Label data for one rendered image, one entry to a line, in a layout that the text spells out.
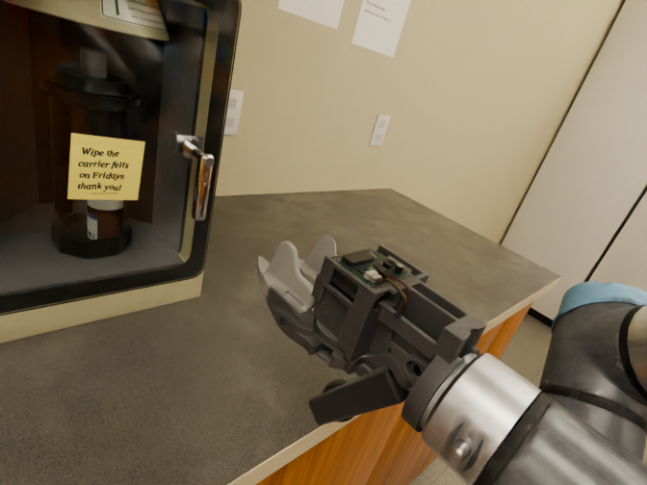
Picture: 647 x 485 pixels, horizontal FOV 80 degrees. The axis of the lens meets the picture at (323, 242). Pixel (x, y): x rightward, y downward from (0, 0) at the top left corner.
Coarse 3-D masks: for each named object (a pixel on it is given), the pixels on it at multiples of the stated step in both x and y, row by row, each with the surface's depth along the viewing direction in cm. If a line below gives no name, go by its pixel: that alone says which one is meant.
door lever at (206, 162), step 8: (184, 144) 49; (192, 144) 50; (184, 152) 50; (192, 152) 49; (200, 152) 48; (200, 160) 47; (208, 160) 47; (200, 168) 48; (208, 168) 48; (200, 176) 48; (208, 176) 48; (200, 184) 48; (208, 184) 49; (200, 192) 49; (208, 192) 50; (200, 200) 49; (192, 208) 51; (200, 208) 50; (192, 216) 51; (200, 216) 50
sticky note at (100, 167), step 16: (80, 144) 42; (96, 144) 43; (112, 144) 44; (128, 144) 45; (80, 160) 43; (96, 160) 44; (112, 160) 45; (128, 160) 46; (80, 176) 43; (96, 176) 45; (112, 176) 46; (128, 176) 47; (80, 192) 44; (96, 192) 45; (112, 192) 47; (128, 192) 48
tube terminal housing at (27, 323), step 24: (144, 288) 58; (168, 288) 61; (192, 288) 64; (24, 312) 48; (48, 312) 50; (72, 312) 52; (96, 312) 54; (120, 312) 57; (0, 336) 47; (24, 336) 49
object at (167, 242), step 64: (0, 0) 33; (64, 0) 36; (128, 0) 39; (192, 0) 42; (0, 64) 35; (64, 64) 38; (128, 64) 41; (192, 64) 46; (0, 128) 37; (64, 128) 40; (128, 128) 44; (192, 128) 49; (0, 192) 39; (64, 192) 43; (192, 192) 54; (0, 256) 42; (64, 256) 47; (128, 256) 52; (192, 256) 59
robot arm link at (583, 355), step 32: (576, 288) 35; (608, 288) 33; (576, 320) 33; (608, 320) 30; (640, 320) 28; (576, 352) 32; (608, 352) 29; (640, 352) 27; (544, 384) 33; (576, 384) 30; (608, 384) 29; (640, 384) 27; (640, 416) 29
